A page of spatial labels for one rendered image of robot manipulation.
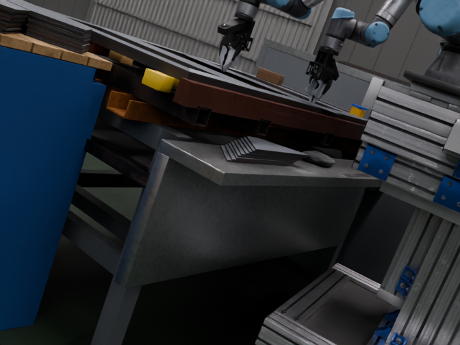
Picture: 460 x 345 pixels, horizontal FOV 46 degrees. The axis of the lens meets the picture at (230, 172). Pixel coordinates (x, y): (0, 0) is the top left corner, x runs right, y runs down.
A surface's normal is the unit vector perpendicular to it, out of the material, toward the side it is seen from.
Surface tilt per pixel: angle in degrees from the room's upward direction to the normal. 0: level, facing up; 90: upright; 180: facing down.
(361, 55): 90
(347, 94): 90
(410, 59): 90
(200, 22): 90
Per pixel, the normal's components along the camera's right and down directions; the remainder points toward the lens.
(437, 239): -0.44, 0.04
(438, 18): -0.66, 0.00
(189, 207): 0.75, 0.39
